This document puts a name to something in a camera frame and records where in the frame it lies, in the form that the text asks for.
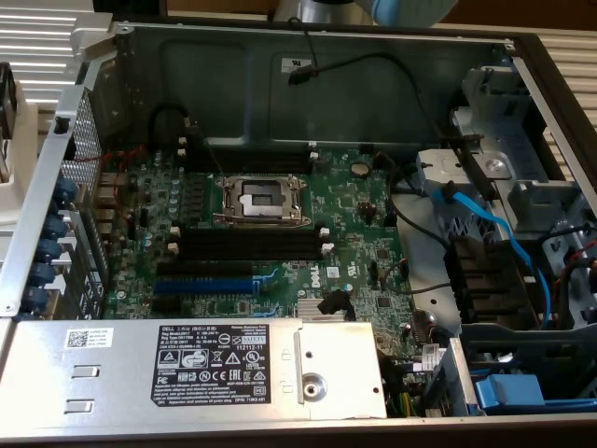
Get RAM slot white clips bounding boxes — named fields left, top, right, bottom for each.
left=165, top=241, right=335, bottom=255
left=170, top=226, right=330, bottom=238
left=176, top=147, right=323, bottom=164
left=176, top=134, right=321, bottom=152

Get metal CPU socket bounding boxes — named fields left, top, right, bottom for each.
left=212, top=172, right=316, bottom=230

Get green Dell motherboard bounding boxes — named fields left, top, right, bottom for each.
left=100, top=147, right=421, bottom=374

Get silver chipset heat sink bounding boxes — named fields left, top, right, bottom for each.
left=297, top=298, right=355, bottom=323

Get long black expansion slot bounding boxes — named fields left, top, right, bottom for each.
left=155, top=259, right=257, bottom=277

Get blue expansion slot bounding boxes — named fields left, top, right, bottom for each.
left=152, top=277, right=257, bottom=295

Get thin socket locking lever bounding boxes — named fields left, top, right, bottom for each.
left=193, top=119, right=229, bottom=181

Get grey metal PC case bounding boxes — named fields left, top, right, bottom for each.
left=0, top=18, right=597, bottom=448

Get short black expansion slot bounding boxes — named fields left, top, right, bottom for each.
left=149, top=297, right=184, bottom=315

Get black plastic bar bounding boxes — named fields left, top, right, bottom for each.
left=437, top=119, right=499, bottom=203

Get grey metal disk bay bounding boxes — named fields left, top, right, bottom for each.
left=414, top=64, right=597, bottom=328

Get blue card latch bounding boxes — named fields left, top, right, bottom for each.
left=31, top=261, right=56, bottom=287
left=46, top=212, right=71, bottom=239
left=54, top=178, right=79, bottom=206
left=23, top=285, right=50, bottom=313
left=36, top=237, right=62, bottom=262

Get silver power supply unit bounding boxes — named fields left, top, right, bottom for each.
left=0, top=319, right=388, bottom=421

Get blue plastic drive latch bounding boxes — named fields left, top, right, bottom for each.
left=470, top=371, right=597, bottom=416

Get black graphics card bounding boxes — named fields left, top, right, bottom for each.
left=0, top=63, right=19, bottom=140

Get black cable connector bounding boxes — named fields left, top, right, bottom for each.
left=315, top=289, right=354, bottom=321

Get black wire with plug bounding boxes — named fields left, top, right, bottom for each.
left=286, top=16, right=449, bottom=141

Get black looped wire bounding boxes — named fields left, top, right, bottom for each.
left=146, top=102, right=191, bottom=153

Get yellow green wire bundle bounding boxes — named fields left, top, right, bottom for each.
left=384, top=354, right=423, bottom=419

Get blue SATA wire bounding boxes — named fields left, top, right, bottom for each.
left=431, top=184, right=554, bottom=330

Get thin red wire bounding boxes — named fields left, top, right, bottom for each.
left=74, top=143, right=146, bottom=220

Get red black wire bundle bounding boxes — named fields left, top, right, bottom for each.
left=538, top=221, right=597, bottom=323

